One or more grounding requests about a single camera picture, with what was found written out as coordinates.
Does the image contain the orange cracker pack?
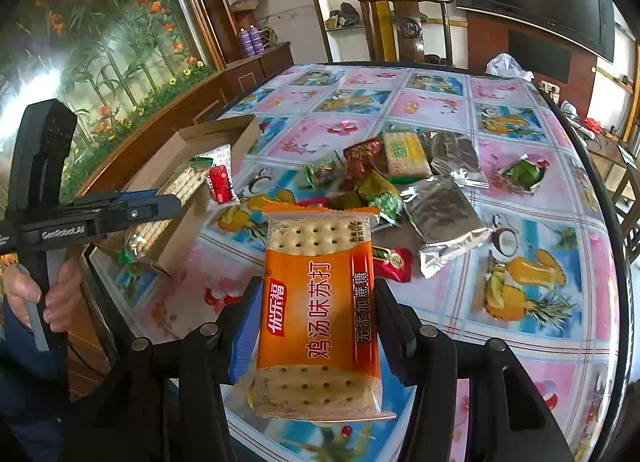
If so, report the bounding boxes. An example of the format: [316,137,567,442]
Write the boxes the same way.
[253,203,395,423]

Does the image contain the person's left hand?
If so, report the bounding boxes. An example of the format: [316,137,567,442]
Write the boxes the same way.
[1,257,86,335]

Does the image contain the red white snack packet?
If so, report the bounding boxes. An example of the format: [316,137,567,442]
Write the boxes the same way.
[203,144,238,205]

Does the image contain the silver foil packet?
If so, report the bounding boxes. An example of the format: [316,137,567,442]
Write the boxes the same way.
[400,176,492,279]
[430,131,489,189]

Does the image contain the purple bottles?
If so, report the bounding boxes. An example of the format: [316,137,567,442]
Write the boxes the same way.
[239,25,265,57]

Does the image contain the brown cardboard box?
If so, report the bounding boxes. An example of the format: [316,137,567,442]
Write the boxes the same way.
[96,115,259,276]

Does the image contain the green pea snack packet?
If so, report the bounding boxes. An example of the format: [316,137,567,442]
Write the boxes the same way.
[305,150,344,188]

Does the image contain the dark red snack packet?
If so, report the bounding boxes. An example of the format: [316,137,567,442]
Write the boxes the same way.
[343,135,388,181]

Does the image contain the red candy bar wrapper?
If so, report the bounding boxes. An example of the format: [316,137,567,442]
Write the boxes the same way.
[372,245,413,283]

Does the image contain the wooden chair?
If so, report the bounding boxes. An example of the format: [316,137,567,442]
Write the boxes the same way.
[357,0,454,66]

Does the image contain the floral patterned tablecloth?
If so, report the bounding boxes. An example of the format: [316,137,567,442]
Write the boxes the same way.
[87,64,628,461]

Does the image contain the wooden side cabinet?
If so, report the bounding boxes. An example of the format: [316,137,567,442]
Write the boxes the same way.
[64,41,296,398]

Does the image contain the yellow green cracker pack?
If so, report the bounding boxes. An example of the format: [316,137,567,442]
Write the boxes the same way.
[382,131,432,185]

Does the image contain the yellow green snack packet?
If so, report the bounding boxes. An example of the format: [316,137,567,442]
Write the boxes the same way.
[357,170,404,225]

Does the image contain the small green snack packet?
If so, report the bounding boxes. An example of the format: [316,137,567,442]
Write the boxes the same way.
[498,155,550,196]

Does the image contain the long green cracker pack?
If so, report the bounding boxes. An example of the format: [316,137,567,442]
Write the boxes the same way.
[118,156,209,265]

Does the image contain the white plastic bag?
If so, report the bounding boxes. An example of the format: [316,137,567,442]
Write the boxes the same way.
[485,53,535,83]

